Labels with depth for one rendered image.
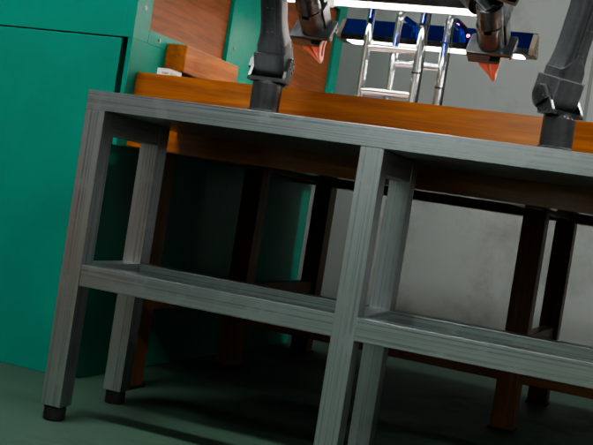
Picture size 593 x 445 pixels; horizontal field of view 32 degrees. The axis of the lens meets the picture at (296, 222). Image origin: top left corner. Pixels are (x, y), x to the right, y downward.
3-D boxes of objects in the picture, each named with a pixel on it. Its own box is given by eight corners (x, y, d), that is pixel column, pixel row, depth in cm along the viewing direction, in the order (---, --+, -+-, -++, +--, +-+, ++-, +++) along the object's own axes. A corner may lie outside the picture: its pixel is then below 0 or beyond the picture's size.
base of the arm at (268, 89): (230, 79, 220) (218, 73, 214) (318, 89, 214) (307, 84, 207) (225, 116, 220) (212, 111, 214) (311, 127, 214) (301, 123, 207)
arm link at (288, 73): (256, 56, 218) (248, 50, 213) (295, 60, 216) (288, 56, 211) (251, 85, 219) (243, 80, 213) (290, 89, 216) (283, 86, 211)
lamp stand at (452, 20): (433, 165, 294) (458, 11, 293) (368, 156, 301) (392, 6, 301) (449, 171, 311) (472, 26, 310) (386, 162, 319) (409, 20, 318)
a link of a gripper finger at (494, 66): (476, 68, 232) (474, 34, 226) (507, 71, 230) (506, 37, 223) (469, 86, 228) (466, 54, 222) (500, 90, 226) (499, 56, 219)
